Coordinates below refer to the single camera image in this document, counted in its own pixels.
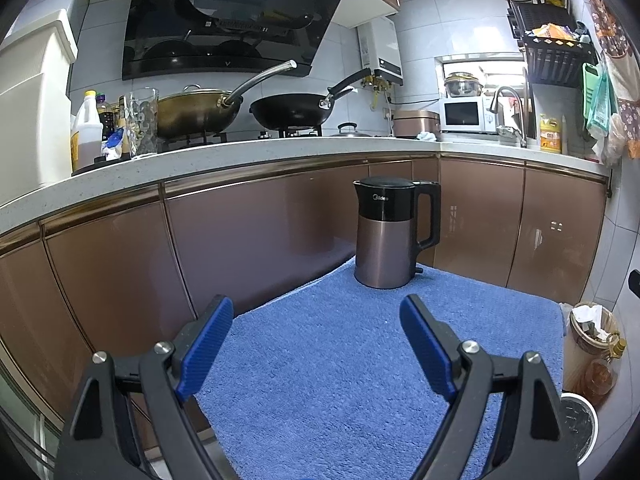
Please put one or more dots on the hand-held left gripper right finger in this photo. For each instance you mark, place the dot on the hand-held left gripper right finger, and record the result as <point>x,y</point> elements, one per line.
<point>425,350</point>

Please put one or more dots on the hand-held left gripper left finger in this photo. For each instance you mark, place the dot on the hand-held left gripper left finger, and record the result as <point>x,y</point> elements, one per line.
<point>207,350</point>

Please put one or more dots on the white trash bin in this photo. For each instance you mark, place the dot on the white trash bin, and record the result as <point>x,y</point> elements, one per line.
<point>580,425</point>

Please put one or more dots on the blue towel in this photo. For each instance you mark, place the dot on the blue towel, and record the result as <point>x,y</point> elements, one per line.
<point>325,360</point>

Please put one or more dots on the brown electric kettle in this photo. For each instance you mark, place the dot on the brown electric kettle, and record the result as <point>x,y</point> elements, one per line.
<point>382,245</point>

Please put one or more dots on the brown kitchen cabinet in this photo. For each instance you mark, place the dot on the brown kitchen cabinet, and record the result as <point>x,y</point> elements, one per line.
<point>250,225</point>

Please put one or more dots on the beige waste bin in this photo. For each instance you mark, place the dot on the beige waste bin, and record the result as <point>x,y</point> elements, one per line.
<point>575,360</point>

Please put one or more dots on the crumpled white paper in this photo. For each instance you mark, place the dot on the crumpled white paper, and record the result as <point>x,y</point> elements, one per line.
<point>587,317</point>

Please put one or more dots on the amber oil bottle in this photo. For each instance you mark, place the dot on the amber oil bottle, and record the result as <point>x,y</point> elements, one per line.
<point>602,377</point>

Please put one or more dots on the white cloth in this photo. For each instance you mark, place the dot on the white cloth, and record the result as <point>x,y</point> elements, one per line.
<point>429,136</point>

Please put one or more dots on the gas stove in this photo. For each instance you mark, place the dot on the gas stove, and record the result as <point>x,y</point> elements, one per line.
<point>235,137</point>

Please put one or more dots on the blue white packet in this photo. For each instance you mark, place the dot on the blue white packet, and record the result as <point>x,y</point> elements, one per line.
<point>114,145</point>

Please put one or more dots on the brown rice cooker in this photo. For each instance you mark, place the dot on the brown rice cooker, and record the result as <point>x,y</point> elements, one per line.
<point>412,122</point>

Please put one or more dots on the steel pot lid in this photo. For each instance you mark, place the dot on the steel pot lid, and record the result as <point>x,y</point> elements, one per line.
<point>350,131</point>

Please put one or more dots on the clear drinking glass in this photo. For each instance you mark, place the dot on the clear drinking glass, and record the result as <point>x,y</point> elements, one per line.
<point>144,125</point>

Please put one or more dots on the golden wok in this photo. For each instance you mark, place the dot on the golden wok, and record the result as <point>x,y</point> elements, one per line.
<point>195,112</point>

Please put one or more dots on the white microwave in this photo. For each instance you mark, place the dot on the white microwave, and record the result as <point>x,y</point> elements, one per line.
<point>462,115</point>

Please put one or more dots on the yellow detergent bottle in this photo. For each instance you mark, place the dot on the yellow detergent bottle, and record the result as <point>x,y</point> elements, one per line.
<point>550,137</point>

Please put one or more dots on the white vinegar bottle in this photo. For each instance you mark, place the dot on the white vinegar bottle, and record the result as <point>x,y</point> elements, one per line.
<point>86,135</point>

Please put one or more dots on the dark sauce bottles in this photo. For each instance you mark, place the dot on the dark sauce bottles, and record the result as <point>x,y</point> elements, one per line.
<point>107,120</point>

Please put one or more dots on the black frying pan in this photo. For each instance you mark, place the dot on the black frying pan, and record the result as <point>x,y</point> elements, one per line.
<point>290,112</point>

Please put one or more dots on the steel pot on microwave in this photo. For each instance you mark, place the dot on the steel pot on microwave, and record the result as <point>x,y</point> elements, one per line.
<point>462,86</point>

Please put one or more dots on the steel faucet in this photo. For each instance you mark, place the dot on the steel faucet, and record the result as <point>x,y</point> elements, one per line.
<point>515,97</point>

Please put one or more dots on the white plastic bags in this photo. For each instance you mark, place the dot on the white plastic bags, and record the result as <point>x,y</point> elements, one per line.
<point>617,142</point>

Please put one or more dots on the white storage box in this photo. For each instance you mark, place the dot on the white storage box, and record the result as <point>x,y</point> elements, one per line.
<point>35,110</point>

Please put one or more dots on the white water heater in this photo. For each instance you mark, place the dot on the white water heater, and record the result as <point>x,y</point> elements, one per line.
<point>382,50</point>

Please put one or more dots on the green hanging bag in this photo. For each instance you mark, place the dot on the green hanging bag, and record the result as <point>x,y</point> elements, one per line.
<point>597,100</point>

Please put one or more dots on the black range hood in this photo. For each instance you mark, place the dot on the black range hood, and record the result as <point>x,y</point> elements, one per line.
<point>225,15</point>

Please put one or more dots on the yellow packet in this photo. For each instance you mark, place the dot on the yellow packet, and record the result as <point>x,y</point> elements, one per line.
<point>552,31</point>

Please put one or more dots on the hanging bags and cloths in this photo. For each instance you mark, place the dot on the hanging bags and cloths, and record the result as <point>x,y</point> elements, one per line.
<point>622,65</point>

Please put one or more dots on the black wall rack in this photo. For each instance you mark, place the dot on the black wall rack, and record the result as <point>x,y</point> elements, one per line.
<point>555,57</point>

